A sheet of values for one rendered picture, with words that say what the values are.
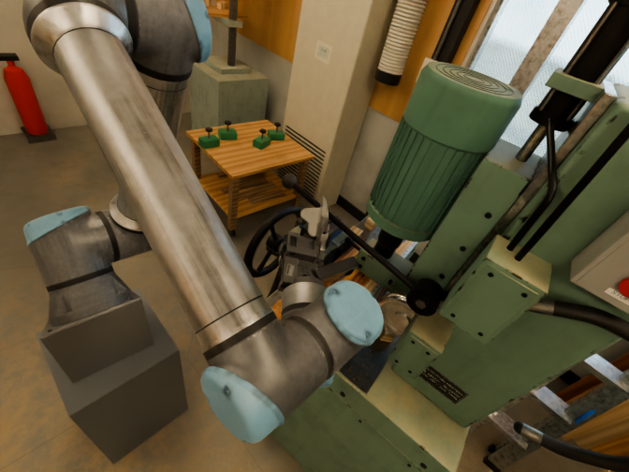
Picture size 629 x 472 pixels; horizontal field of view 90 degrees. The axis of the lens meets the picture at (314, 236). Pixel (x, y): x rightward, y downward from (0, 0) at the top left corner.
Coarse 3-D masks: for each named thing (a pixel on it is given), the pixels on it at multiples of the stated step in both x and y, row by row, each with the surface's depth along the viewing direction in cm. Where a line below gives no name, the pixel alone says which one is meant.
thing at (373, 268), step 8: (360, 256) 82; (368, 256) 81; (392, 256) 82; (400, 256) 83; (360, 264) 83; (368, 264) 82; (376, 264) 80; (392, 264) 80; (400, 264) 80; (408, 264) 81; (368, 272) 83; (376, 272) 81; (384, 272) 80; (408, 272) 79; (376, 280) 83; (384, 280) 81; (400, 280) 78; (392, 288) 80
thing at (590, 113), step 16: (608, 96) 39; (592, 112) 41; (576, 128) 42; (560, 144) 46; (576, 144) 43; (544, 160) 51; (560, 160) 45; (544, 176) 47; (528, 192) 49; (512, 208) 51; (464, 272) 62; (448, 288) 66
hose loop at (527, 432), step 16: (544, 304) 47; (560, 304) 46; (576, 304) 46; (592, 320) 44; (608, 320) 43; (624, 320) 43; (624, 336) 43; (528, 432) 63; (560, 448) 60; (576, 448) 59; (592, 464) 56; (608, 464) 55; (624, 464) 53
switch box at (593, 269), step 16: (624, 224) 38; (608, 240) 39; (624, 240) 37; (576, 256) 45; (592, 256) 41; (608, 256) 38; (624, 256) 37; (576, 272) 42; (592, 272) 40; (608, 272) 39; (624, 272) 38; (592, 288) 41; (624, 304) 40
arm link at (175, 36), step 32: (128, 0) 44; (160, 0) 47; (192, 0) 50; (160, 32) 48; (192, 32) 51; (160, 64) 53; (192, 64) 57; (160, 96) 58; (128, 224) 83; (128, 256) 90
